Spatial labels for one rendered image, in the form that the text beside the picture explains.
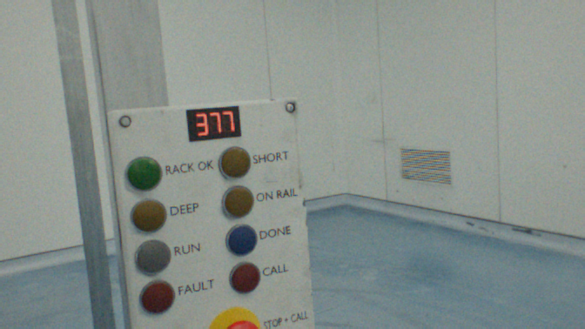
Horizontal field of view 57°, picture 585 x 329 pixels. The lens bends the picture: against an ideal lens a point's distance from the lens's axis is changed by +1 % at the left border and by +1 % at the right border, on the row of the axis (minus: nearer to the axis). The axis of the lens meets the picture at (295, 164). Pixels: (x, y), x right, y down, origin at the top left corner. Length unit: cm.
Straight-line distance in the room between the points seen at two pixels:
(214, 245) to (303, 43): 455
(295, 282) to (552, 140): 324
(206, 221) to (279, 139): 10
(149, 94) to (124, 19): 7
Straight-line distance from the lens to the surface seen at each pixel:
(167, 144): 47
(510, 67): 383
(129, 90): 52
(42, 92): 421
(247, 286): 50
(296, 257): 52
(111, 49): 53
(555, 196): 373
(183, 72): 446
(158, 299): 48
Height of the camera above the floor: 107
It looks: 7 degrees down
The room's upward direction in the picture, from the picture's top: 4 degrees counter-clockwise
